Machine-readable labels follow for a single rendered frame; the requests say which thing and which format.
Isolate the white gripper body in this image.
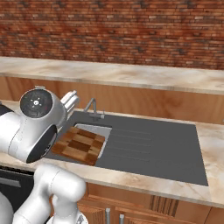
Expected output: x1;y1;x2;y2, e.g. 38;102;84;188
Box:
59;89;81;117

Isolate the checkered wooden cutting board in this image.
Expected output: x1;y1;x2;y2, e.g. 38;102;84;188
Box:
51;126;106;167

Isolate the dark grey sink with drainboard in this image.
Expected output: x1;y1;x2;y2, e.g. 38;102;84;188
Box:
44;110;210;187

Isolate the wooden cabinet door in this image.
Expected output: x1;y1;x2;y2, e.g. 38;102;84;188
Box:
115;206;207;224
76;199;116;224

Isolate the grey metal tap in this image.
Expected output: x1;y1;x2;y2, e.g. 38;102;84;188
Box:
82;97;106;123

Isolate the black dishwasher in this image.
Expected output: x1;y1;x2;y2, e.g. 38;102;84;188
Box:
0;165;35;214

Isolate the wooden panel with vent slats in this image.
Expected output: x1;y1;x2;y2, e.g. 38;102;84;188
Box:
85;182;213;219

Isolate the grey dishwasher handle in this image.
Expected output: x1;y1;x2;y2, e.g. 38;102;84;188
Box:
0;176;22;188

